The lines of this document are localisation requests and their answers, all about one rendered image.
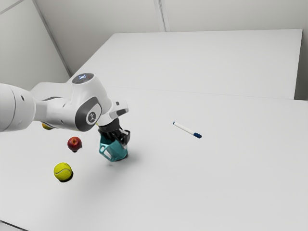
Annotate teal faceted mug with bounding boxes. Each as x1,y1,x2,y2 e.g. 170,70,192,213
99,135,128,162

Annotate red apple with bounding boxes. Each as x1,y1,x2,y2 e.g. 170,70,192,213
67,136,82,153

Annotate yellow tennis ball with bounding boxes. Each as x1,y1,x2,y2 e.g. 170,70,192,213
53,162,73,182

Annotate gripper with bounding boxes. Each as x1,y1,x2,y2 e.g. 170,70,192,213
97,118,131,146

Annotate white pen with blue cap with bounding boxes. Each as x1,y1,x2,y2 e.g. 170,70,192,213
172,121,203,139

